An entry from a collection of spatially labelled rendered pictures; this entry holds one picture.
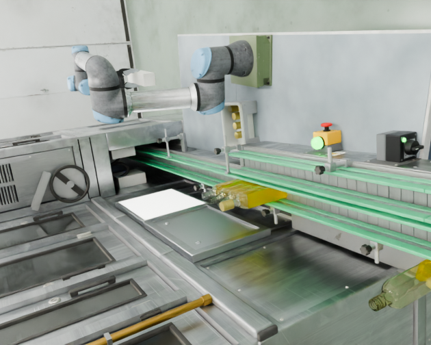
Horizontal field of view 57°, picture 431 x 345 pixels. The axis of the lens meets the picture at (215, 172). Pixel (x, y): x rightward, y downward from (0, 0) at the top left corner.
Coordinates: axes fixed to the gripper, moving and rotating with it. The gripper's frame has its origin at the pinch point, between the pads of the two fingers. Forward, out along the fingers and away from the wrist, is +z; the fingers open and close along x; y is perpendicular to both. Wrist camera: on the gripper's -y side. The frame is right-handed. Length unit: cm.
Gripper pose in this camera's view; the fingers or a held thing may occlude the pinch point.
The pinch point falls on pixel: (138, 77)
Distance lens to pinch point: 217.7
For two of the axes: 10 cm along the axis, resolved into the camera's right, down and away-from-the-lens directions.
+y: -5.2, -2.8, 8.1
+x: 0.3, 9.4, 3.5
